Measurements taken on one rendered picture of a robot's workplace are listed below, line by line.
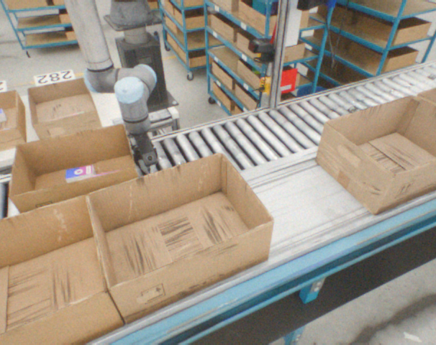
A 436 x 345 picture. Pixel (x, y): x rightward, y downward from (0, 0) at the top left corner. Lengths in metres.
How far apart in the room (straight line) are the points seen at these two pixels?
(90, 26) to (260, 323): 1.06
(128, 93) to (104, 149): 0.43
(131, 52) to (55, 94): 0.57
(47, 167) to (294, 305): 1.08
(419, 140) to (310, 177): 0.46
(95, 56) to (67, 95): 0.86
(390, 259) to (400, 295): 0.72
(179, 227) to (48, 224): 0.34
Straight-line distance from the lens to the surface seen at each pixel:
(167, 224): 0.97
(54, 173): 1.48
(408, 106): 1.39
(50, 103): 1.99
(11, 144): 1.71
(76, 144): 1.40
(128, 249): 0.94
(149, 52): 1.65
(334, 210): 1.05
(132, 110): 1.08
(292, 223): 0.98
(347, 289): 1.21
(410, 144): 1.41
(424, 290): 2.12
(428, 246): 1.44
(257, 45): 1.57
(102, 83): 1.21
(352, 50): 3.02
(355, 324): 1.88
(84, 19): 1.14
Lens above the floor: 1.64
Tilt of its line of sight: 43 degrees down
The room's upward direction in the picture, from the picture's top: 1 degrees counter-clockwise
